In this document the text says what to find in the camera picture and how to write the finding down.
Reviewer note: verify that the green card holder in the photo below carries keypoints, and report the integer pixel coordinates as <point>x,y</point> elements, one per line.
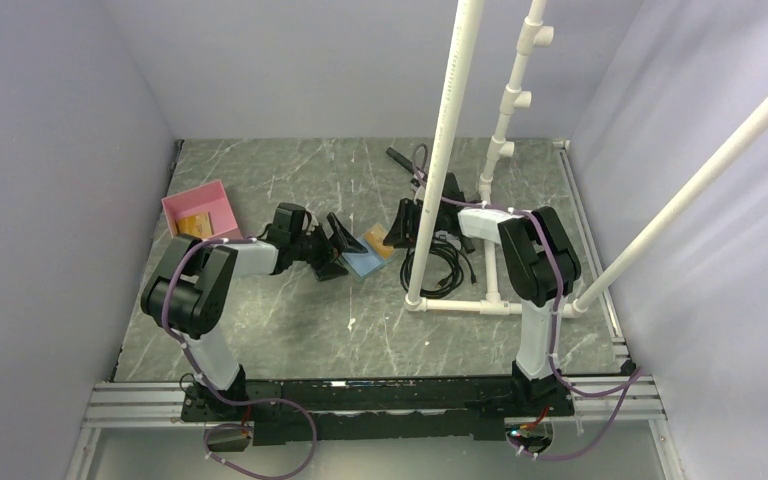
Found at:
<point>363,265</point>

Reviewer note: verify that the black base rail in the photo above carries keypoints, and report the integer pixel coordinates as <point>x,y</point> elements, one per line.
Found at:
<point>283,411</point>

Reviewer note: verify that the stack of credit cards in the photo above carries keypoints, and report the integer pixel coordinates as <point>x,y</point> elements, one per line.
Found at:
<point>198,225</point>

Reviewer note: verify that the black foam tube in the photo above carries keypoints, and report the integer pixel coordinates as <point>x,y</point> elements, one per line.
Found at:
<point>404,162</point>

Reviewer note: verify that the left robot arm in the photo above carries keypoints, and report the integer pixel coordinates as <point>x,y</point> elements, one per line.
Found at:
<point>187,291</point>

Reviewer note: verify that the white PVC pipe frame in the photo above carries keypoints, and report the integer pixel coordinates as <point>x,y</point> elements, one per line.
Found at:
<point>534,33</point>

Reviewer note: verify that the orange striped credit card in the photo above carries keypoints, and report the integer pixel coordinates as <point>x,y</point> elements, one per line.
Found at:
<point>375,237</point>

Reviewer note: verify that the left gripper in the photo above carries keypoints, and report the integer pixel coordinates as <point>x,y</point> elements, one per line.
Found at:
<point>342,240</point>

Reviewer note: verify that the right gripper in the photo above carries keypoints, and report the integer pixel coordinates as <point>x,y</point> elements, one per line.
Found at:
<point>404,231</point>

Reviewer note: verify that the pink plastic bin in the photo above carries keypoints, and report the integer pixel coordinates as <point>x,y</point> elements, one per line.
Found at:
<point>209,199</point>

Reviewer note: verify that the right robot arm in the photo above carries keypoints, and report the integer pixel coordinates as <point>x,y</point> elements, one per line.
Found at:
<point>542,267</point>

